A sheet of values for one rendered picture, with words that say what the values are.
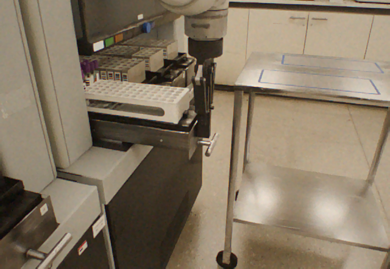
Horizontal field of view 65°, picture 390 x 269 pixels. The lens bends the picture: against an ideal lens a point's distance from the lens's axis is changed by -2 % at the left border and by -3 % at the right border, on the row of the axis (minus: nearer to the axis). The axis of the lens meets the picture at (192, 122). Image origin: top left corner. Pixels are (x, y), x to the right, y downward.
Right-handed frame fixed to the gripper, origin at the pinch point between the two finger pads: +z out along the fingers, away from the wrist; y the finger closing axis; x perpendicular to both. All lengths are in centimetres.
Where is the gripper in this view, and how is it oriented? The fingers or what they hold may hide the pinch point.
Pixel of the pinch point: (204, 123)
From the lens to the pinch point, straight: 74.4
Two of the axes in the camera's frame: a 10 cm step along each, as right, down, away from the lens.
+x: 9.6, 1.3, -2.6
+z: 0.0, 9.0, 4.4
